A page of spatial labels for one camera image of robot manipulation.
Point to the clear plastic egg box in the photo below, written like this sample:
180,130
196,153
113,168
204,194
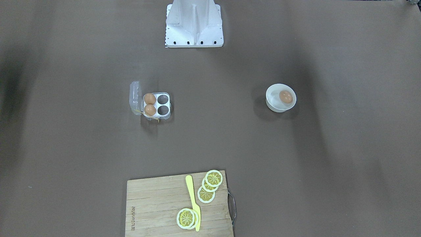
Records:
137,104

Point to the brown egg from bowl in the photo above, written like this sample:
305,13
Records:
285,97

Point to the white bowl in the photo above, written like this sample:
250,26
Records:
273,101

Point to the yellow plastic knife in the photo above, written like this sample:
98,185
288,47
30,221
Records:
195,206

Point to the lemon slice front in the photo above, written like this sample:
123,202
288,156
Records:
187,218

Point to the wooden cutting board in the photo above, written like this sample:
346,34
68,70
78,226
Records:
152,205

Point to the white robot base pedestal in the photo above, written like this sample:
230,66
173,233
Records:
193,24

